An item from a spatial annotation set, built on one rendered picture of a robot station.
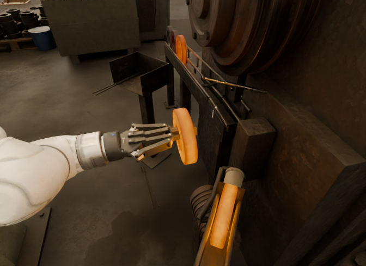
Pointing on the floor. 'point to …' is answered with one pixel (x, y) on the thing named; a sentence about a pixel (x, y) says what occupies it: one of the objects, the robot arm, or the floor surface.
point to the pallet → (20, 27)
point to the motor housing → (197, 204)
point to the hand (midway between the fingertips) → (183, 131)
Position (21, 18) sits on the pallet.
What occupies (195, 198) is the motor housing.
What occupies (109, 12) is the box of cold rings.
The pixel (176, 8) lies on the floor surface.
